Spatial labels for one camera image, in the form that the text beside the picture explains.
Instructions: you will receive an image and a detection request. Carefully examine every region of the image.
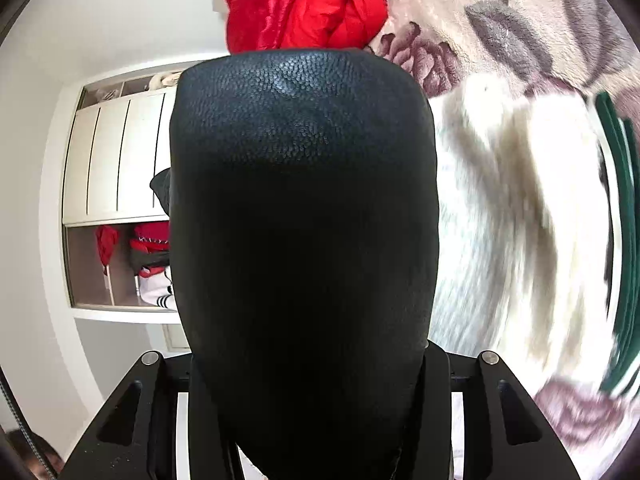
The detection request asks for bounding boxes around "white striped garment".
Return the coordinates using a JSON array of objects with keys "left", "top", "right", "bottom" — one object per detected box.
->
[{"left": 137, "top": 266, "right": 177, "bottom": 311}]

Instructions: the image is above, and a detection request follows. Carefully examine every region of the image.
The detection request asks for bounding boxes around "plain red garment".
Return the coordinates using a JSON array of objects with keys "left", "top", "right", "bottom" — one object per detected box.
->
[{"left": 96, "top": 225, "right": 120, "bottom": 267}]

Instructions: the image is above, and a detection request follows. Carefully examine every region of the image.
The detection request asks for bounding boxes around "braided cable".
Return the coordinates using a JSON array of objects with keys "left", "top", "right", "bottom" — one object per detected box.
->
[{"left": 0, "top": 375, "right": 56, "bottom": 480}]

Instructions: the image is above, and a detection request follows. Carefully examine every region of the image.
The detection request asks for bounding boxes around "folded green garment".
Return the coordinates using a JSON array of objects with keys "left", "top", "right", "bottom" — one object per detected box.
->
[{"left": 594, "top": 91, "right": 640, "bottom": 397}]

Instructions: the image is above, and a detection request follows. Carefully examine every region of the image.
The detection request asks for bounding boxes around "white wardrobe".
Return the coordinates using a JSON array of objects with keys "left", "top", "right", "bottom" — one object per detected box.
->
[{"left": 61, "top": 67, "right": 183, "bottom": 323}]

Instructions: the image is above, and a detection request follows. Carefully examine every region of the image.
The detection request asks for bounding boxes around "black leather jacket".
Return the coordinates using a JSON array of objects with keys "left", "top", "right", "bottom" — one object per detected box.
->
[{"left": 150, "top": 49, "right": 441, "bottom": 480}]

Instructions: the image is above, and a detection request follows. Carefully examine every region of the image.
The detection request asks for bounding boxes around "red quilt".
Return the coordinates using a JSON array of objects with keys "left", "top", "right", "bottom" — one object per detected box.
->
[{"left": 224, "top": 0, "right": 389, "bottom": 54}]

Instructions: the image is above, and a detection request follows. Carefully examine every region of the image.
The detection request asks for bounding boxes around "person's head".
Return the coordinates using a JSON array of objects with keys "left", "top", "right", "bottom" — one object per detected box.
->
[{"left": 7, "top": 429, "right": 65, "bottom": 480}]

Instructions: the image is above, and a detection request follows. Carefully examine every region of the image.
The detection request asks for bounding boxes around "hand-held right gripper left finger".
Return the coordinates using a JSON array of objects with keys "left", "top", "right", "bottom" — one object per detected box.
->
[{"left": 65, "top": 350, "right": 201, "bottom": 480}]

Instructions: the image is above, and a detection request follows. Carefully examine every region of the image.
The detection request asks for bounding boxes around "beige bundle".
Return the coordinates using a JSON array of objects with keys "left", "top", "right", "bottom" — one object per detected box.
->
[{"left": 150, "top": 72, "right": 183, "bottom": 91}]

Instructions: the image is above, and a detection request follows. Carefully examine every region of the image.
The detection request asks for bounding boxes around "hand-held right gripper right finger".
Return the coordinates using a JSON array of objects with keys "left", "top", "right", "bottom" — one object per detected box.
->
[{"left": 400, "top": 342, "right": 583, "bottom": 480}]

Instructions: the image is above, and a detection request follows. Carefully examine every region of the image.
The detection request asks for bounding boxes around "red coat with trim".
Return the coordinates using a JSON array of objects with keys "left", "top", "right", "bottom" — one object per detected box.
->
[{"left": 129, "top": 222, "right": 171, "bottom": 256}]

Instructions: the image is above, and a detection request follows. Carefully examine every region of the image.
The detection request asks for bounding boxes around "folded white fluffy sweater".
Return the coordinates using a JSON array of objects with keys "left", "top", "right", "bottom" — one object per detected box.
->
[{"left": 429, "top": 74, "right": 618, "bottom": 391}]

